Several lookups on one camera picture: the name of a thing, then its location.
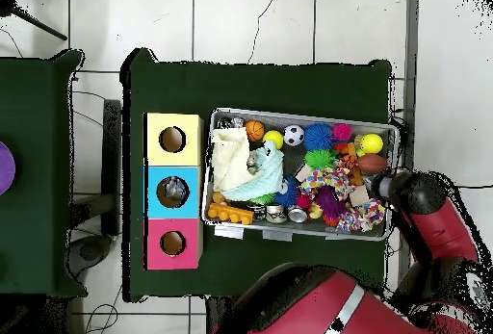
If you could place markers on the cream yellow cloth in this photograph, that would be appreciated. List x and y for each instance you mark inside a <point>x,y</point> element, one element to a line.
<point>229,155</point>

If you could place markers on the mint green cloth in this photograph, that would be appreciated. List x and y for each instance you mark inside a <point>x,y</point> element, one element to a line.
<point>268,174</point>

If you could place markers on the orange rubber toy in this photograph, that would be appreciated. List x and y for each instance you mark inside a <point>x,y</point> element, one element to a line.
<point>229,213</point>

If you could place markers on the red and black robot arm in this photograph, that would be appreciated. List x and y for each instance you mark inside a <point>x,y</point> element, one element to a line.
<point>431,218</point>

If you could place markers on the clear mesh bin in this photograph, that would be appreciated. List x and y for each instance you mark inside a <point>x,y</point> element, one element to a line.
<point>308,234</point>

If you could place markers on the wooden box with three holes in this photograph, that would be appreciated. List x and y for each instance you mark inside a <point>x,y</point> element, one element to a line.
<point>154,163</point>

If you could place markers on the silver can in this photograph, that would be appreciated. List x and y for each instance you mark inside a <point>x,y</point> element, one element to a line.
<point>250,164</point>

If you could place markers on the green spiky ball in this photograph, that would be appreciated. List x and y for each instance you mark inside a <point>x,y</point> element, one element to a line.
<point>320,158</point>
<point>264,198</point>

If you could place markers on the small orange basketball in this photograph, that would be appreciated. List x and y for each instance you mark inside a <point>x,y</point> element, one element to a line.
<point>254,131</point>

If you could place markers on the yellow ball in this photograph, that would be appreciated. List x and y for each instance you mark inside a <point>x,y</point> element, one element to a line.
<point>273,139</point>

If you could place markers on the small soccer ball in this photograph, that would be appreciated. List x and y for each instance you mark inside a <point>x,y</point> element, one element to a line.
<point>293,135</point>

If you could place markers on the blue spiky ball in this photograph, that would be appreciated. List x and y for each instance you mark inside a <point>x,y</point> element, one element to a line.
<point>318,136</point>

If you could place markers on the polka dot cloth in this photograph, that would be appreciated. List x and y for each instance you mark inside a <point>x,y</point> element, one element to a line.
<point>327,182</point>

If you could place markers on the pink spiky ball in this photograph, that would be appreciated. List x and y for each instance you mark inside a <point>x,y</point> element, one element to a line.
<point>342,131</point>

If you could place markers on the brown toy football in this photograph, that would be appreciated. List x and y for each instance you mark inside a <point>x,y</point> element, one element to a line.
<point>371,164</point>

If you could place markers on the green side table cloth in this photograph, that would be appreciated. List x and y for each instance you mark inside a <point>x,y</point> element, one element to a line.
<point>46,103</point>

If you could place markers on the purple disc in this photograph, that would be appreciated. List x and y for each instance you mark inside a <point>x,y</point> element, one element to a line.
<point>5,167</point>

